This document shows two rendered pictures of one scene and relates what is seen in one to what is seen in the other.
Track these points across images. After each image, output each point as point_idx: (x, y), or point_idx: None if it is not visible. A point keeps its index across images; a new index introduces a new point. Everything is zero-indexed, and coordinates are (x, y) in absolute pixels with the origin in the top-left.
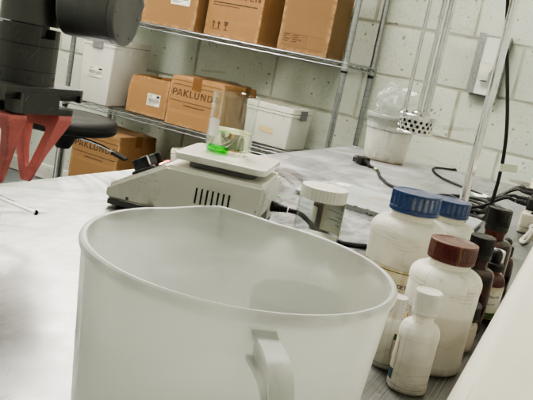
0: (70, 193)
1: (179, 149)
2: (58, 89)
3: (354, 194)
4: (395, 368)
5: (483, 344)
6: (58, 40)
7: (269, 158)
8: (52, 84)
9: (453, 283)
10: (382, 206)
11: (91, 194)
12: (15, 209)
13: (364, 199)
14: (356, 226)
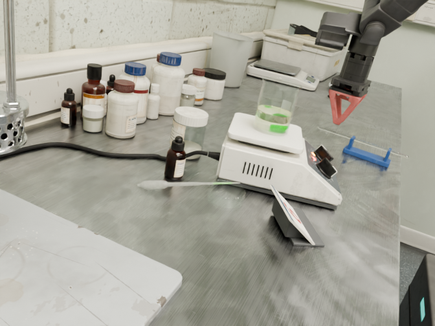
0: (360, 189)
1: (300, 129)
2: (336, 76)
3: (59, 294)
4: None
5: (185, 46)
6: (346, 55)
7: (237, 133)
8: (340, 75)
9: None
10: (37, 246)
11: (349, 191)
12: (352, 163)
13: (53, 272)
14: (123, 193)
